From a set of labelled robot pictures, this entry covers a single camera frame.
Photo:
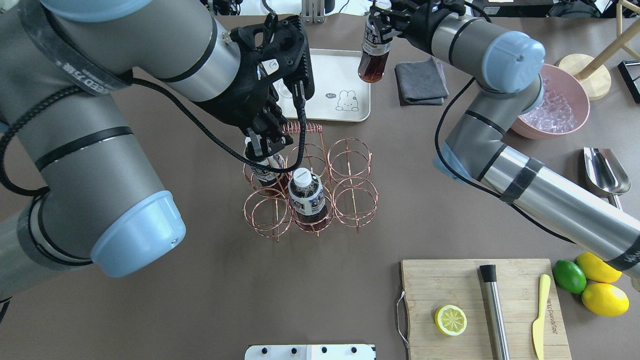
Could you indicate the clear wine glass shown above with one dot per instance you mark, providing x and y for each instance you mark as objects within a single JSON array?
[{"x": 283, "y": 89}]

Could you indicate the wooden cutting board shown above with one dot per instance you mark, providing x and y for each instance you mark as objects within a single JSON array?
[{"x": 429, "y": 284}]

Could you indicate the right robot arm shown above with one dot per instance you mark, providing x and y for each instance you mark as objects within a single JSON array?
[{"x": 508, "y": 66}]

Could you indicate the green lime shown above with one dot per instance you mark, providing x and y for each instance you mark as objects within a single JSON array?
[{"x": 569, "y": 276}]

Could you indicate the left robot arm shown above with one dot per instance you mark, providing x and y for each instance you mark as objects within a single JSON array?
[{"x": 103, "y": 203}]

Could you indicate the copper wire bottle basket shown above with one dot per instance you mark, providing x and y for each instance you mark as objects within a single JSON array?
[{"x": 332, "y": 186}]

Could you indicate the grey folded cloth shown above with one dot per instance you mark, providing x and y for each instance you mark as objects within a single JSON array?
[{"x": 421, "y": 83}]

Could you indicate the tea bottle white cap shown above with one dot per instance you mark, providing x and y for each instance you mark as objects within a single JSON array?
[{"x": 374, "y": 55}]

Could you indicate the yellow plastic knife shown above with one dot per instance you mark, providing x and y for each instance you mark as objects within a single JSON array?
[{"x": 538, "y": 325}]

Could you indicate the yellow lemon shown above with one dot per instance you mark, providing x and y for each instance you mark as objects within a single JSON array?
[
  {"x": 605, "y": 299},
  {"x": 595, "y": 269}
]

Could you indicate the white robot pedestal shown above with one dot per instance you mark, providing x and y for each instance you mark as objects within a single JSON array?
[{"x": 357, "y": 351}]

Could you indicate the wooden glass rack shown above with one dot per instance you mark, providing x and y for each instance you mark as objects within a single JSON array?
[{"x": 592, "y": 75}]

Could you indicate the cream rectangular tray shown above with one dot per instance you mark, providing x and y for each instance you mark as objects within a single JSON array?
[{"x": 340, "y": 94}]

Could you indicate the pink bowl with ice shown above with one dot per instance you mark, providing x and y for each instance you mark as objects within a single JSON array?
[{"x": 564, "y": 108}]

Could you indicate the metal scoop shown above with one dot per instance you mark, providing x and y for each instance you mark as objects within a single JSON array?
[{"x": 605, "y": 177}]

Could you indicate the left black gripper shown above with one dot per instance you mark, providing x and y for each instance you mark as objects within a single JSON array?
[{"x": 231, "y": 101}]

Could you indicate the steel muddler black tip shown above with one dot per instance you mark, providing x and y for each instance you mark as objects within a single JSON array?
[{"x": 495, "y": 313}]

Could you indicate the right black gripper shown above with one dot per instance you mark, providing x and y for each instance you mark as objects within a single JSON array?
[{"x": 414, "y": 26}]

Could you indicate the lemon half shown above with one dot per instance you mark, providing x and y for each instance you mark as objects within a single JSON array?
[{"x": 450, "y": 320}]

